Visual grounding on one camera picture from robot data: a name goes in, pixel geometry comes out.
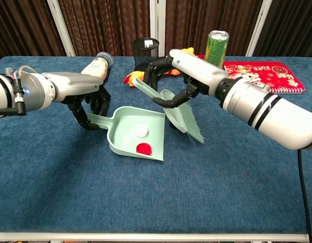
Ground cream white plastic bottle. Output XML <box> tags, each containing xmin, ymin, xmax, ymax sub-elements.
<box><xmin>81</xmin><ymin>52</ymin><xmax>114</xmax><ymax>79</ymax></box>

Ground black mesh pen holder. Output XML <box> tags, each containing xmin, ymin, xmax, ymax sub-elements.
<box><xmin>133</xmin><ymin>37</ymin><xmax>160</xmax><ymax>72</ymax></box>

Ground yellow rubber chicken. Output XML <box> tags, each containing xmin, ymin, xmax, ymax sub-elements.
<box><xmin>123</xmin><ymin>47</ymin><xmax>205</xmax><ymax>88</ymax></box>

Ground mint green plastic dustpan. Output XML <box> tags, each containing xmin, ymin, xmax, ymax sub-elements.
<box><xmin>86</xmin><ymin>106</ymin><xmax>166</xmax><ymax>162</ymax></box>

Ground blue table cloth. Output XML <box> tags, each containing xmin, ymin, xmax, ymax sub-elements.
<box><xmin>0</xmin><ymin>55</ymin><xmax>312</xmax><ymax>235</ymax></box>

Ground brown ribbed partition panel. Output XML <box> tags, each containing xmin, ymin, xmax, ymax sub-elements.
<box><xmin>165</xmin><ymin>0</ymin><xmax>263</xmax><ymax>57</ymax></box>
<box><xmin>58</xmin><ymin>0</ymin><xmax>151</xmax><ymax>57</ymax></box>
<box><xmin>0</xmin><ymin>0</ymin><xmax>67</xmax><ymax>64</ymax></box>
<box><xmin>253</xmin><ymin>0</ymin><xmax>312</xmax><ymax>58</ymax></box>

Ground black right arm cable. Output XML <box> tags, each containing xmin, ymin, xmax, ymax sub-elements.
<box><xmin>297</xmin><ymin>149</ymin><xmax>312</xmax><ymax>243</ymax></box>

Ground white partition post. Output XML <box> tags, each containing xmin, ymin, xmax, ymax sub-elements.
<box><xmin>245</xmin><ymin>0</ymin><xmax>273</xmax><ymax>57</ymax></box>
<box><xmin>47</xmin><ymin>0</ymin><xmax>75</xmax><ymax>57</ymax></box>
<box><xmin>149</xmin><ymin>0</ymin><xmax>166</xmax><ymax>50</ymax></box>

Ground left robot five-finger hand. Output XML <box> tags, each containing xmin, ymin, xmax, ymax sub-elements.
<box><xmin>42</xmin><ymin>71</ymin><xmax>111</xmax><ymax>131</ymax></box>

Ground red patterned pouch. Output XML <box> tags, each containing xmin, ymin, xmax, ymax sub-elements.
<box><xmin>223</xmin><ymin>61</ymin><xmax>305</xmax><ymax>94</ymax></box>

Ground green can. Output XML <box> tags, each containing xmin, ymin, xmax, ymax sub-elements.
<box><xmin>204</xmin><ymin>30</ymin><xmax>230</xmax><ymax>69</ymax></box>

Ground red bottle cap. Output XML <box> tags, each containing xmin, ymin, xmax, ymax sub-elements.
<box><xmin>136</xmin><ymin>143</ymin><xmax>152</xmax><ymax>155</ymax></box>

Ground white bottle cap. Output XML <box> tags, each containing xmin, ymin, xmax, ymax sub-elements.
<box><xmin>134</xmin><ymin>124</ymin><xmax>149</xmax><ymax>138</ymax></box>

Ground mint green hand brush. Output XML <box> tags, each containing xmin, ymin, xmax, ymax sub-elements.
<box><xmin>132</xmin><ymin>77</ymin><xmax>205</xmax><ymax>144</ymax></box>

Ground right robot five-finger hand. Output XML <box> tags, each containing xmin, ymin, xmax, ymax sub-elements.
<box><xmin>143</xmin><ymin>49</ymin><xmax>229</xmax><ymax>109</ymax></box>

